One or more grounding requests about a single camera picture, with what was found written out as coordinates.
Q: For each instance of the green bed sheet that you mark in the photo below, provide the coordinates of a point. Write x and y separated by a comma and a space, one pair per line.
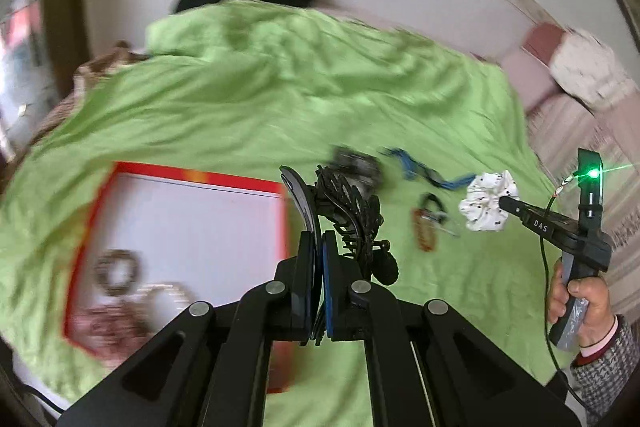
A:
244, 87

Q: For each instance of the grey black furry scrunchie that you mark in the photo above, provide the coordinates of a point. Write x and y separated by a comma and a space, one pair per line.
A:
363, 168

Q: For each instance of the window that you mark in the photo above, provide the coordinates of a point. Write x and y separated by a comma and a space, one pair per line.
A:
28, 91

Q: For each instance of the white patterned scrunchie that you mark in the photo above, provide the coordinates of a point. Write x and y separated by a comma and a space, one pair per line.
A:
480, 207

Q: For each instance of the white patterned pillow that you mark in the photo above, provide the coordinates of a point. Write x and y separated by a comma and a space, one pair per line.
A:
588, 69

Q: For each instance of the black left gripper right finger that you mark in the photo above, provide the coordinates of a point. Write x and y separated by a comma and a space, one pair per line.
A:
427, 365

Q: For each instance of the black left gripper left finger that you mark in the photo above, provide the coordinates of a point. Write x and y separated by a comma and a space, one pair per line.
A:
209, 366

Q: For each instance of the striped pink blanket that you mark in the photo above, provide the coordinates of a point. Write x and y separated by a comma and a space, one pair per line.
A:
558, 125

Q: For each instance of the red framed white tray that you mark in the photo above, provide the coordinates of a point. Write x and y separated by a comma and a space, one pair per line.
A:
162, 238

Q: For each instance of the checked sleeve forearm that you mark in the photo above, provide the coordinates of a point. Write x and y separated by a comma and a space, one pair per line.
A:
603, 370

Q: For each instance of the pink knitted scrunchie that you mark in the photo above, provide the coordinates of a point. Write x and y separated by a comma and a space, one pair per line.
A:
116, 329

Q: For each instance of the person right hand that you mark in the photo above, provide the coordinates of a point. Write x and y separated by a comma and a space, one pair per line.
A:
599, 320

